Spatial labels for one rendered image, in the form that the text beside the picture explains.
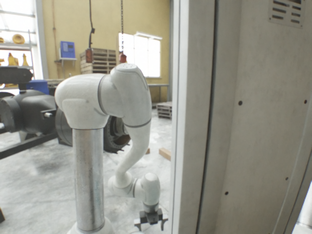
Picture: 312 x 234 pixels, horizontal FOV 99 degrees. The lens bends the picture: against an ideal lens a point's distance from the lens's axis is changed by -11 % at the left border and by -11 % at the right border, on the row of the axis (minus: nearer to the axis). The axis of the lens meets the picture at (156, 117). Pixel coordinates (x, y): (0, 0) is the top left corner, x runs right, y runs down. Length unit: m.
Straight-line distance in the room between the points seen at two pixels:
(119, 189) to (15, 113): 1.72
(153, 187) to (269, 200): 0.53
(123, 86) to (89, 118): 0.15
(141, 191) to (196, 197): 0.56
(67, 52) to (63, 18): 1.13
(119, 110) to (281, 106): 0.38
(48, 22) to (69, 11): 0.79
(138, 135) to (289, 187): 0.42
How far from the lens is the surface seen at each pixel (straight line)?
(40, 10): 5.98
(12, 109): 2.27
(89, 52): 1.36
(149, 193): 0.82
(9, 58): 9.30
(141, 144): 0.55
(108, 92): 0.44
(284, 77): 0.32
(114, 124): 1.29
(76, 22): 6.24
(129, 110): 0.44
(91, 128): 0.51
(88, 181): 0.57
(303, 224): 0.87
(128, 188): 0.84
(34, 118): 2.11
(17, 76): 3.65
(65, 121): 1.44
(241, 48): 0.26
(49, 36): 5.96
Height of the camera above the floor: 1.23
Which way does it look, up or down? 13 degrees down
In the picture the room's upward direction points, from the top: straight up
